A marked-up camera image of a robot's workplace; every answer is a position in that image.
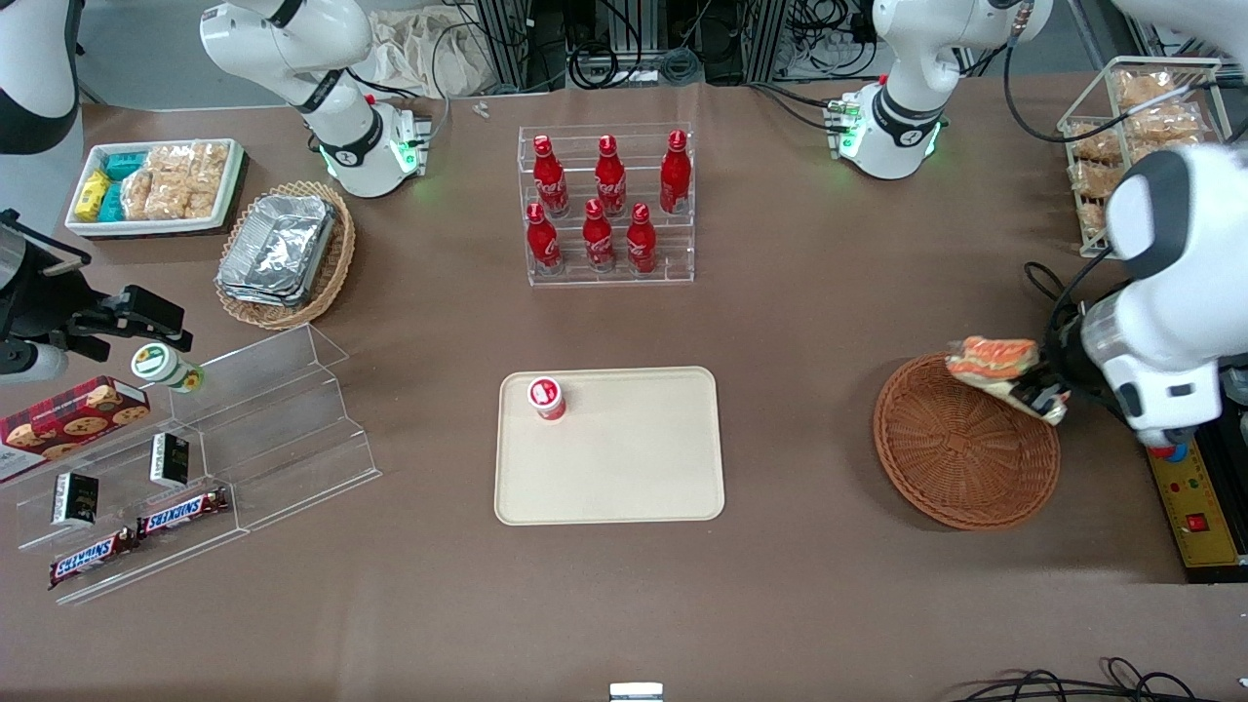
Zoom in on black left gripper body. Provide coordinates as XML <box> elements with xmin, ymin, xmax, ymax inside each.
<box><xmin>1036</xmin><ymin>305</ymin><xmax>1095</xmax><ymax>393</ymax></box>

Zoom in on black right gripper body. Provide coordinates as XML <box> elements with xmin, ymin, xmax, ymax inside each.
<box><xmin>0</xmin><ymin>210</ymin><xmax>100</xmax><ymax>354</ymax></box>

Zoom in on triangle sandwich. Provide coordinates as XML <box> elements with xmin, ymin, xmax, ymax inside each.
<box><xmin>946</xmin><ymin>336</ymin><xmax>1069</xmax><ymax>427</ymax></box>

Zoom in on brown wicker basket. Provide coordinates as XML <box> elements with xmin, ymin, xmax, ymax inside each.
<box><xmin>873</xmin><ymin>352</ymin><xmax>1062</xmax><ymax>532</ymax></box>

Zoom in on light oval wicker basket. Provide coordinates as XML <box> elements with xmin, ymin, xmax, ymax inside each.
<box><xmin>214</xmin><ymin>180</ymin><xmax>357</xmax><ymax>331</ymax></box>

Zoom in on beige plastic tray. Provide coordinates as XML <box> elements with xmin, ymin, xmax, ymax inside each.
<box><xmin>493</xmin><ymin>366</ymin><xmax>726</xmax><ymax>527</ymax></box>

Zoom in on green lidded cup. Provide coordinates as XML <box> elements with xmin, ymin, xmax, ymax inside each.
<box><xmin>132</xmin><ymin>343</ymin><xmax>206</xmax><ymax>394</ymax></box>

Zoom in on yellow snack pack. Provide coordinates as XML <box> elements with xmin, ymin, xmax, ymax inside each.
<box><xmin>76</xmin><ymin>171</ymin><xmax>112</xmax><ymax>222</ymax></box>

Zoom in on rice cracker pack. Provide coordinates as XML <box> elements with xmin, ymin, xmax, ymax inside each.
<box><xmin>121</xmin><ymin>168</ymin><xmax>162</xmax><ymax>221</ymax></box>
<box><xmin>190</xmin><ymin>141</ymin><xmax>231</xmax><ymax>191</ymax></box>
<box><xmin>146</xmin><ymin>143</ymin><xmax>194</xmax><ymax>181</ymax></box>
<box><xmin>156</xmin><ymin>180</ymin><xmax>221</xmax><ymax>220</ymax></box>

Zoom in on red tartan cookie box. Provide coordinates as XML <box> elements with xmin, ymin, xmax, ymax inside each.
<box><xmin>0</xmin><ymin>375</ymin><xmax>152</xmax><ymax>486</ymax></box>

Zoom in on small black box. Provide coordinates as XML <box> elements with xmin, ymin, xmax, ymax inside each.
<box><xmin>51</xmin><ymin>472</ymin><xmax>99</xmax><ymax>528</ymax></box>
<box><xmin>149</xmin><ymin>434</ymin><xmax>191</xmax><ymax>488</ymax></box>

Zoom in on white rectangular bin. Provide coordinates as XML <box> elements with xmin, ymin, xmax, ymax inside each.
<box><xmin>64</xmin><ymin>138</ymin><xmax>247</xmax><ymax>238</ymax></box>

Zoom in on stack of foil trays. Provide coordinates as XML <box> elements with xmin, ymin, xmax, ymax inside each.
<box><xmin>216</xmin><ymin>193</ymin><xmax>338</xmax><ymax>309</ymax></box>

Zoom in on clear acrylic stepped shelf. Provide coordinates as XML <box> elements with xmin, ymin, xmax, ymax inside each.
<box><xmin>0</xmin><ymin>324</ymin><xmax>383</xmax><ymax>607</ymax></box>

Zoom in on yellow emergency stop box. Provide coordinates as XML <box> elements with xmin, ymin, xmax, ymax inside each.
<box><xmin>1146</xmin><ymin>444</ymin><xmax>1248</xmax><ymax>584</ymax></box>

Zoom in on snickers bar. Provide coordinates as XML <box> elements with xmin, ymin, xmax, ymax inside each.
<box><xmin>136</xmin><ymin>487</ymin><xmax>231</xmax><ymax>539</ymax></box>
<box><xmin>49</xmin><ymin>527</ymin><xmax>140</xmax><ymax>591</ymax></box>

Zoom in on cream cloth bag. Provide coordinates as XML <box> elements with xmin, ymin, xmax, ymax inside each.
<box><xmin>366</xmin><ymin>10</ymin><xmax>498</xmax><ymax>98</ymax></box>

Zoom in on clear acrylic bottle rack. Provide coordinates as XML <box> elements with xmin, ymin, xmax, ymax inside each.
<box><xmin>518</xmin><ymin>124</ymin><xmax>696</xmax><ymax>287</ymax></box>

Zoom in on red cola bottle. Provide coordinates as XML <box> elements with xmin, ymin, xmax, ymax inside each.
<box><xmin>594</xmin><ymin>135</ymin><xmax>628</xmax><ymax>217</ymax></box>
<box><xmin>582</xmin><ymin>199</ymin><xmax>617</xmax><ymax>273</ymax></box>
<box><xmin>659</xmin><ymin>130</ymin><xmax>692</xmax><ymax>215</ymax></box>
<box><xmin>531</xmin><ymin>135</ymin><xmax>570</xmax><ymax>218</ymax></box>
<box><xmin>625</xmin><ymin>203</ymin><xmax>658</xmax><ymax>275</ymax></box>
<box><xmin>526</xmin><ymin>202</ymin><xmax>563</xmax><ymax>275</ymax></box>

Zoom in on red lidded cup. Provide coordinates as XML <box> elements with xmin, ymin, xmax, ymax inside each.
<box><xmin>527</xmin><ymin>376</ymin><xmax>567</xmax><ymax>422</ymax></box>

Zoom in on black looped table cable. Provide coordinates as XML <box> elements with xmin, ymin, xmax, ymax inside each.
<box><xmin>1024</xmin><ymin>261</ymin><xmax>1078</xmax><ymax>328</ymax></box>

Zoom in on white wire basket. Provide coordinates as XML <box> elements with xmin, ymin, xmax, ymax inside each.
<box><xmin>1058</xmin><ymin>56</ymin><xmax>1248</xmax><ymax>260</ymax></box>

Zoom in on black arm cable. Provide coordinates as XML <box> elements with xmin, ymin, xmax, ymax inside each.
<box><xmin>1002</xmin><ymin>0</ymin><xmax>1248</xmax><ymax>147</ymax></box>

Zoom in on black cables bundle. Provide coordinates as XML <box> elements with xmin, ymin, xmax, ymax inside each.
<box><xmin>951</xmin><ymin>658</ymin><xmax>1248</xmax><ymax>702</ymax></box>

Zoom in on black base cables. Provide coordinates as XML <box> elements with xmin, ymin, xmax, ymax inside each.
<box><xmin>749</xmin><ymin>82</ymin><xmax>851</xmax><ymax>134</ymax></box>

